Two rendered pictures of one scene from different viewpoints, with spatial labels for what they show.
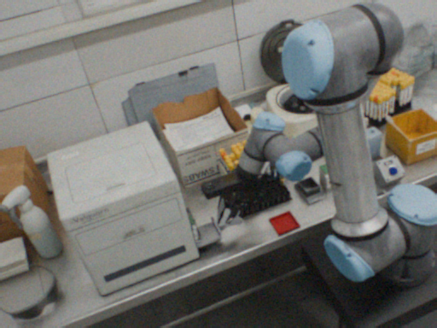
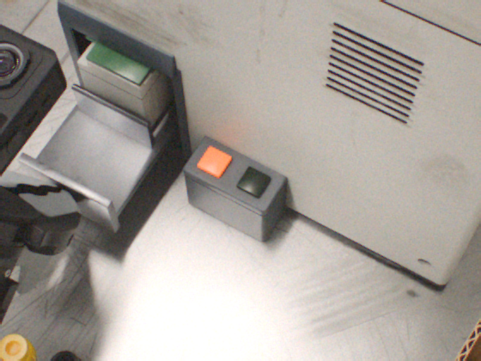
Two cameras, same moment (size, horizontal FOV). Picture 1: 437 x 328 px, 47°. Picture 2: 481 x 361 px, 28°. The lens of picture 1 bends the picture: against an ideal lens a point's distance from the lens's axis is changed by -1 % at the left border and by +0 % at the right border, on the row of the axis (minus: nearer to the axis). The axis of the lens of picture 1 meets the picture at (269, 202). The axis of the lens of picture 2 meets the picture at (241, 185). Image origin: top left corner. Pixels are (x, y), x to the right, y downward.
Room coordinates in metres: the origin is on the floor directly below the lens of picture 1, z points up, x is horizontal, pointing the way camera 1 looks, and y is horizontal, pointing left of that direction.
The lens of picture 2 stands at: (1.25, 0.08, 1.46)
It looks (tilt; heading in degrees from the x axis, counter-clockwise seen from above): 64 degrees down; 142
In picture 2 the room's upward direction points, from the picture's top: 2 degrees counter-clockwise
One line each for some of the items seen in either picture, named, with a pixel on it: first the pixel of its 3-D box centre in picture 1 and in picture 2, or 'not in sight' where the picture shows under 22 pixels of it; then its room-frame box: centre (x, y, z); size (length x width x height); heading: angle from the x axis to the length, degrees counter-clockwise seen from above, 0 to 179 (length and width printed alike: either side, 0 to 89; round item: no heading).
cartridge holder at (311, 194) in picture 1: (308, 188); not in sight; (1.12, -0.12, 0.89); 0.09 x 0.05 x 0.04; 22
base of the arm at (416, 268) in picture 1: (404, 248); not in sight; (0.76, -0.31, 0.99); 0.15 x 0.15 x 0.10
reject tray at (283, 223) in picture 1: (284, 222); not in sight; (1.00, -0.03, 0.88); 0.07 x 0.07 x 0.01; 20
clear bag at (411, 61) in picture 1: (408, 45); not in sight; (1.77, -0.60, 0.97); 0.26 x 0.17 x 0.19; 126
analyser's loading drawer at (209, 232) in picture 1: (183, 240); (154, 70); (0.94, 0.25, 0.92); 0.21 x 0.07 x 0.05; 110
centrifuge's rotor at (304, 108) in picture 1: (305, 104); not in sight; (1.46, -0.16, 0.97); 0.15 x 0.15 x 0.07
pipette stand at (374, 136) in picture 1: (364, 148); not in sight; (1.24, -0.32, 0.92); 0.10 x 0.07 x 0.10; 116
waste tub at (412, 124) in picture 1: (414, 136); not in sight; (1.27, -0.48, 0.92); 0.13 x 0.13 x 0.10; 17
